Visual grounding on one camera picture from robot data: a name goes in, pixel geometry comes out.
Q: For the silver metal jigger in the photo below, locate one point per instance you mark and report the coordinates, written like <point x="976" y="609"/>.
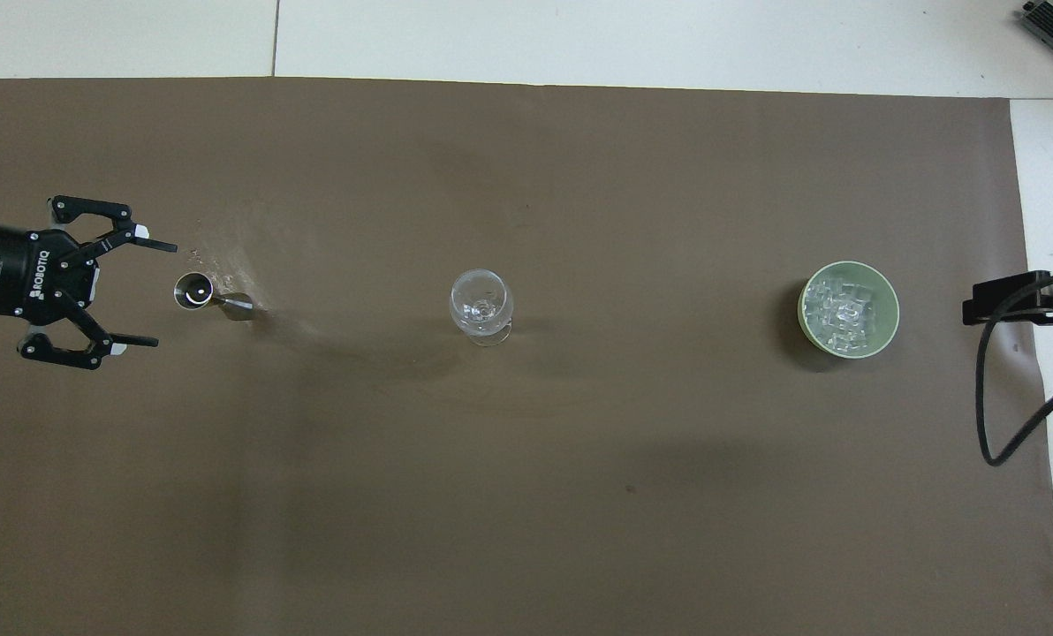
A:
<point x="193" y="290"/>

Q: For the green bowl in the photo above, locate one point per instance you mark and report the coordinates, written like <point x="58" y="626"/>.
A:
<point x="890" y="305"/>

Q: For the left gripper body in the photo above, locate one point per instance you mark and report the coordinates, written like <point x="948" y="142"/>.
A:
<point x="14" y="272"/>

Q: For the clear wine glass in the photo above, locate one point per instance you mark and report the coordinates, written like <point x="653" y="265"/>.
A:
<point x="481" y="306"/>

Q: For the clear ice cubes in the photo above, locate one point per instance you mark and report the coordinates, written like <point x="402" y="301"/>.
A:
<point x="844" y="311"/>

